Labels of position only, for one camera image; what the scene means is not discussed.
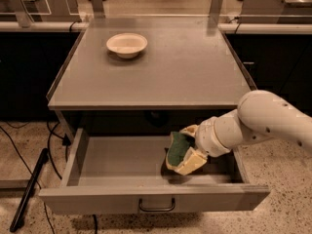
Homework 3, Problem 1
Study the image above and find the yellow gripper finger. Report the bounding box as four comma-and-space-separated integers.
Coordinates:
179, 125, 198, 137
175, 147, 207, 176

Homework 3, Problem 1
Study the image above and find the green and yellow sponge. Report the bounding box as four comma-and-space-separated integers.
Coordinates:
166, 132, 195, 170

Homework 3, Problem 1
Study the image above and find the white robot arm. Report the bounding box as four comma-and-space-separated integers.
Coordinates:
166, 90, 312, 176

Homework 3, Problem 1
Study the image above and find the open grey top drawer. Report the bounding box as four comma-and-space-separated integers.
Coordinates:
39, 129, 270, 215

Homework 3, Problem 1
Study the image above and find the grey metal cabinet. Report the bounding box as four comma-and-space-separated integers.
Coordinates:
46, 16, 262, 141

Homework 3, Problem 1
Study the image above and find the white paper bowl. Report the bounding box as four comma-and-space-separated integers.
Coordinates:
106, 33, 148, 59

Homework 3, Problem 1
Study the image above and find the black floor bar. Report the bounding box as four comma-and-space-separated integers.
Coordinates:
9, 148, 48, 233

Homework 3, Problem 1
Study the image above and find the grey background desk left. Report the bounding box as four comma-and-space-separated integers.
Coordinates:
0, 0, 80, 22

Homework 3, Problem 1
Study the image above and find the clear acrylic barrier panel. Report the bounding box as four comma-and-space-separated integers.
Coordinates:
0, 0, 312, 28

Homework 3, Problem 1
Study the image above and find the dark metal drawer handle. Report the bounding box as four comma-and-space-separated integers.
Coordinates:
138, 198, 176, 213

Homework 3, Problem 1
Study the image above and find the white horizontal rail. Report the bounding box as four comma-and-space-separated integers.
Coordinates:
0, 21, 312, 35

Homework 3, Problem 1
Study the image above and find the black floor cable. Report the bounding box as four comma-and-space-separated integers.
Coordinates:
0, 120, 71, 234

